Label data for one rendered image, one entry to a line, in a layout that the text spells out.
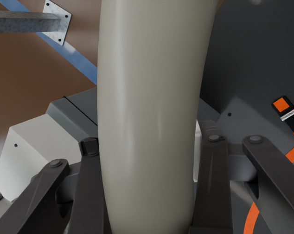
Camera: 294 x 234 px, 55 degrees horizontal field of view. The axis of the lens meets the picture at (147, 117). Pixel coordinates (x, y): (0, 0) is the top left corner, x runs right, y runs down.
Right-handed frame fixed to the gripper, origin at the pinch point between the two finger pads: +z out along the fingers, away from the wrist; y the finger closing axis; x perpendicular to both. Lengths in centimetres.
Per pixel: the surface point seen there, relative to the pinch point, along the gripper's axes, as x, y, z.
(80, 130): -19, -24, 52
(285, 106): -40, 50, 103
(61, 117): -15, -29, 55
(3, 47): 1, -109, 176
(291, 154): -63, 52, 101
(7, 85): -25, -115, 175
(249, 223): -103, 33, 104
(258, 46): -13, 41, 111
